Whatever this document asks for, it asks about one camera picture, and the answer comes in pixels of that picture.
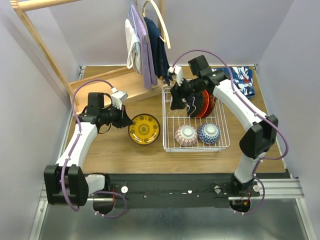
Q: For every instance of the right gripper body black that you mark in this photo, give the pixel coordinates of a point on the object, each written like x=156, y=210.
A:
x=188, y=89

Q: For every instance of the lilac hanging cloth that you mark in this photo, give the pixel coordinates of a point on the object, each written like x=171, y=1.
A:
x=147, y=66

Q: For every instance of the white wire dish rack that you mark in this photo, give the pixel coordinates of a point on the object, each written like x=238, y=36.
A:
x=173, y=119

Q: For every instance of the wooden hanger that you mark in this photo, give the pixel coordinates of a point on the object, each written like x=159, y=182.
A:
x=159, y=9

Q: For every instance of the wooden clothes rack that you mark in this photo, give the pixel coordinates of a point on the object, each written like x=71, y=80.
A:
x=62, y=75

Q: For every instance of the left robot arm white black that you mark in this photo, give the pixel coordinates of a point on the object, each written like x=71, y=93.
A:
x=65, y=182

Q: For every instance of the orange plate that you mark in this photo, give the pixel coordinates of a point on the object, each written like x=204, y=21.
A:
x=204, y=108

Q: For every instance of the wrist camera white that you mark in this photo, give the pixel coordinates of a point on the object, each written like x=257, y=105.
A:
x=117, y=98
x=176, y=71

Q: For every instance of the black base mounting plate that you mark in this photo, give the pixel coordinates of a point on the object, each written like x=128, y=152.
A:
x=175, y=190

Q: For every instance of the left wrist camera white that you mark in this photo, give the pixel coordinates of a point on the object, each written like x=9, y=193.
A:
x=117, y=98

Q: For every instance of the white hanging cloth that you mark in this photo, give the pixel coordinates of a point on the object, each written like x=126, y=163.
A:
x=133, y=48

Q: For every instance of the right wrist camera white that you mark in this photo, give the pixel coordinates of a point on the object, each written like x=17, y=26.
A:
x=176, y=71

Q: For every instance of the red floral plate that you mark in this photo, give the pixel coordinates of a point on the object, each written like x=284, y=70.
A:
x=211, y=104

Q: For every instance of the blue patterned bowl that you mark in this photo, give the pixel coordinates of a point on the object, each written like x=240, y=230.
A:
x=209, y=133

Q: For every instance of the yellow patterned small plate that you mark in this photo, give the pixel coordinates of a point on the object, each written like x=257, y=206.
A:
x=145, y=129

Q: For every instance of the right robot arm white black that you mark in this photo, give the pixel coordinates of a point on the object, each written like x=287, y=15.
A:
x=260, y=128

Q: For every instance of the blue red patterned folded cloth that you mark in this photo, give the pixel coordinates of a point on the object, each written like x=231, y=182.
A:
x=243, y=80

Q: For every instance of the navy hanging cloth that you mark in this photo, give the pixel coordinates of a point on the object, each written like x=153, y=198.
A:
x=159, y=55

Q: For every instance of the red white patterned bowl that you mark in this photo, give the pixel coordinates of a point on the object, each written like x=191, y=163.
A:
x=186, y=136

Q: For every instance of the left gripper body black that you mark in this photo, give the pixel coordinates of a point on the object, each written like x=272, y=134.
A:
x=121, y=115

